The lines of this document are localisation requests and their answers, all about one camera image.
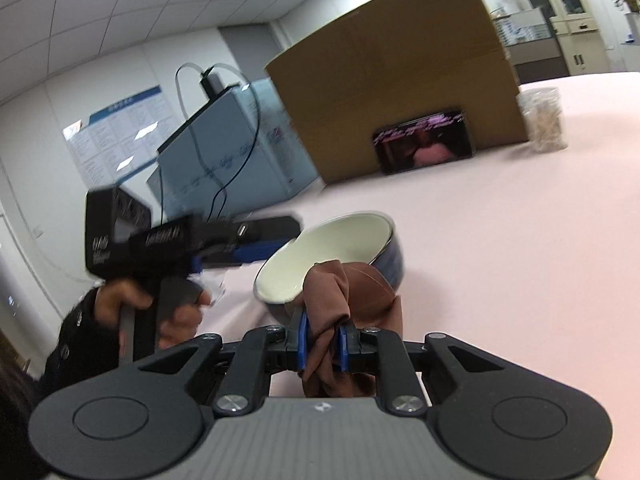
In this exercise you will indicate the brown cloth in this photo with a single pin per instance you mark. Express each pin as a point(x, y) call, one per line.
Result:
point(350, 290)

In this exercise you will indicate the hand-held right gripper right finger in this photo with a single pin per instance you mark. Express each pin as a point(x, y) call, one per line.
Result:
point(343, 352)

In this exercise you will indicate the person's left hand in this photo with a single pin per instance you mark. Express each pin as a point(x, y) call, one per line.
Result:
point(182, 317)

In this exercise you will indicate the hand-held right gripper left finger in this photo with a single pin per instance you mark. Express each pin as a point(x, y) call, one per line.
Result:
point(301, 342)

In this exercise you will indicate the white wall socket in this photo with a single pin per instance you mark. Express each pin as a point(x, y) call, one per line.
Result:
point(38, 232)

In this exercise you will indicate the black smartphone with lit screen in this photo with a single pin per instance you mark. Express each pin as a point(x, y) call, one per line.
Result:
point(425, 142)

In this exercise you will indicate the black power adapter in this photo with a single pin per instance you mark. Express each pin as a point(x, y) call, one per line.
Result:
point(212, 82)

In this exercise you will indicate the blue and white wall poster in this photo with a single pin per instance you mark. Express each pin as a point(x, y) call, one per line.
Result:
point(120, 130)

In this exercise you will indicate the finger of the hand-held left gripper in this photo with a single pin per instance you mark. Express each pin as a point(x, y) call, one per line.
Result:
point(255, 252)
point(275, 230)

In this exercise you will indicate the light blue printed carton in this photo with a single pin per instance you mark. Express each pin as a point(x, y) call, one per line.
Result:
point(235, 145)

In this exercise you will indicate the dark blue ceramic bowl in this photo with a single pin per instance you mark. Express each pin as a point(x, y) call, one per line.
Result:
point(340, 240)

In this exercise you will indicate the clear jar of cotton swabs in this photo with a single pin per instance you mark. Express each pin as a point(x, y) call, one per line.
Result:
point(542, 120)

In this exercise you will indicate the beige glass door cabinet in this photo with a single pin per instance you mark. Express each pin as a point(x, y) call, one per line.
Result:
point(580, 45)

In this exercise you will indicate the large cardboard box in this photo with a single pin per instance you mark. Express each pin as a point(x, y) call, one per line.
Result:
point(400, 60)

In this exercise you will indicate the person's left forearm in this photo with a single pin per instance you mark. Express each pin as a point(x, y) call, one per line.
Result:
point(75, 340)

